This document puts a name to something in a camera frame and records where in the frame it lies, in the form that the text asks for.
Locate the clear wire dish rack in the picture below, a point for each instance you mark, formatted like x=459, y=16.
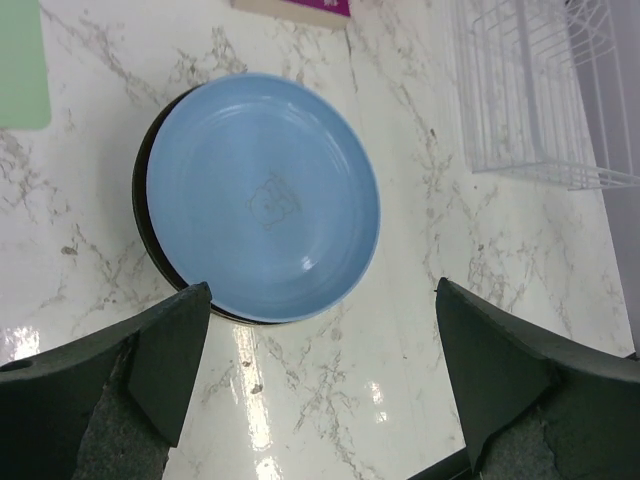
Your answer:
x=549, y=90

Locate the green clipboard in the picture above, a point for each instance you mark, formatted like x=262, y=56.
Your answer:
x=25, y=102

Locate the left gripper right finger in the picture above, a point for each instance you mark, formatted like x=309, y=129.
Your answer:
x=533, y=404

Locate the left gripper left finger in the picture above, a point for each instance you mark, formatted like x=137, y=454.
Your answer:
x=110, y=405

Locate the purple treehouse book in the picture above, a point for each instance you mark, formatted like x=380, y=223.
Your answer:
x=321, y=13

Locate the blue plate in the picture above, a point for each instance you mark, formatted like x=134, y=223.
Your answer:
x=257, y=186

